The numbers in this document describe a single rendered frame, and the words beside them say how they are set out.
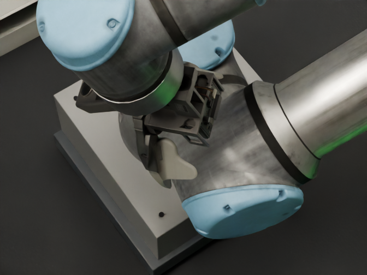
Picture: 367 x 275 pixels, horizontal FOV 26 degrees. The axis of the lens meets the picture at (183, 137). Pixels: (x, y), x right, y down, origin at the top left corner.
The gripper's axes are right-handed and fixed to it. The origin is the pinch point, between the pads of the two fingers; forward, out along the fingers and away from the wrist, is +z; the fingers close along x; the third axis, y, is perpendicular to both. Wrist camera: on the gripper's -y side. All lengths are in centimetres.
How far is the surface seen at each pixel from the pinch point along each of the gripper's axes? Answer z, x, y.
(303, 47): 57, 35, 0
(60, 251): 33.6, -16.9, -27.5
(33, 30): 40, 24, -51
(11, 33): 36, 22, -53
